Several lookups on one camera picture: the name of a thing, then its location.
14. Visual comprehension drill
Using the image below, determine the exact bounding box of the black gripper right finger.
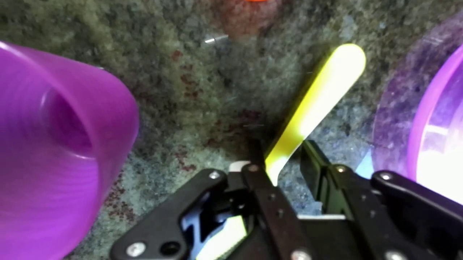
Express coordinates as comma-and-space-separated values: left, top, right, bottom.
298, 139, 463, 260

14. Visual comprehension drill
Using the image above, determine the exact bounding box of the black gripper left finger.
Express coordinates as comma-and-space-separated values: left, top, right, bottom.
109, 139, 316, 260

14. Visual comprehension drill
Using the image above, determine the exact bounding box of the green plastic knife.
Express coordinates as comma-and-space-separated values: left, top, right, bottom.
264, 42, 368, 187

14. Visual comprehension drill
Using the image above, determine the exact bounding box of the purple plastic cup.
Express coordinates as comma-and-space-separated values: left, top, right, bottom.
0, 42, 142, 260

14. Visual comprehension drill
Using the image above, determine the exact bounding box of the purple plastic plate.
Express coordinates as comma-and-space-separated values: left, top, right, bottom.
371, 13, 463, 208

